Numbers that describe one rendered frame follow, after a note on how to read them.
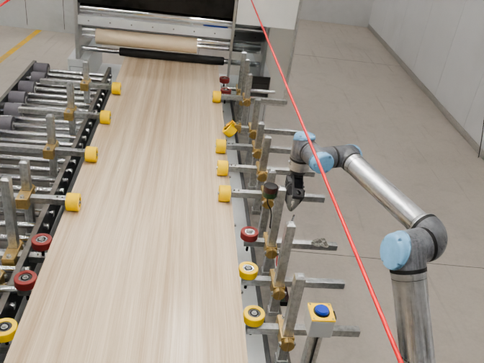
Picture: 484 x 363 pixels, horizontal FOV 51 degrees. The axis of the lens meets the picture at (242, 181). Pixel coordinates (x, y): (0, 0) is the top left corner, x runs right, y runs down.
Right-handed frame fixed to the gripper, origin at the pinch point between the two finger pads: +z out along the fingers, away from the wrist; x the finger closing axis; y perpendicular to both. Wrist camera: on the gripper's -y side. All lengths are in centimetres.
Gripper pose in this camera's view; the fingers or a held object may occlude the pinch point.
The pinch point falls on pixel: (291, 209)
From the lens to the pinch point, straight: 232.3
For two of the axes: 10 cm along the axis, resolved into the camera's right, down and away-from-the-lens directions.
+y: -0.5, -5.1, 8.6
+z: -1.2, 8.6, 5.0
